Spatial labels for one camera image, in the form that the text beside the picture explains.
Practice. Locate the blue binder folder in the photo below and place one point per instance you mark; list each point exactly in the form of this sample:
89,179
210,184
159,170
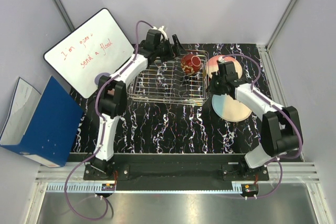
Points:
41,126

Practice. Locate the cream pink plate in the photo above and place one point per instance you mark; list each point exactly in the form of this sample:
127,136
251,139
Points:
212,66

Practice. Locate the pink plastic cup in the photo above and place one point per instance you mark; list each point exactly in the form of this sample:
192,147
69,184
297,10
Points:
111,91

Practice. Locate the white dry-erase board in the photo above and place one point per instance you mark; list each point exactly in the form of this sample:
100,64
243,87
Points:
95,47

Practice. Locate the red floral ceramic bowl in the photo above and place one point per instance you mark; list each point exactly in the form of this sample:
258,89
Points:
191,64

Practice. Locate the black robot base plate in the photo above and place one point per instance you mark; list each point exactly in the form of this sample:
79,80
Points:
179,168

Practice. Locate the white slotted cable duct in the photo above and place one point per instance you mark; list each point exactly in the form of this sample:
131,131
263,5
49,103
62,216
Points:
155,188

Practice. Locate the wire dish rack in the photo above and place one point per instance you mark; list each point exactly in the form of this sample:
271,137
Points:
166,82

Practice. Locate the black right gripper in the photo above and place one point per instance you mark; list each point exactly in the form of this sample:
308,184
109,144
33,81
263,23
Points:
214,76

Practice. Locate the teal plate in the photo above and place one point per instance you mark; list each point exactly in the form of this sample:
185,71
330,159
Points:
229,109

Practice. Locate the black marble pattern mat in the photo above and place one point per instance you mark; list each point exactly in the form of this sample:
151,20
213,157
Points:
173,128

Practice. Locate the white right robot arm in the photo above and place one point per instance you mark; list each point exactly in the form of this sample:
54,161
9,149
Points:
280,126

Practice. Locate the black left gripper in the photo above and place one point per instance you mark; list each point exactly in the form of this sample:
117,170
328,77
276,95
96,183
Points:
170,53

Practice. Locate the lilac plastic cup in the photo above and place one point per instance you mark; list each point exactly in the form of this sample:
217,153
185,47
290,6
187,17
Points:
101,75

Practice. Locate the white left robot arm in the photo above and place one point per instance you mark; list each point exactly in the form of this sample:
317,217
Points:
111,100

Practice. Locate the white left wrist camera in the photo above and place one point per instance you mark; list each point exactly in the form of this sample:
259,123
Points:
162,30

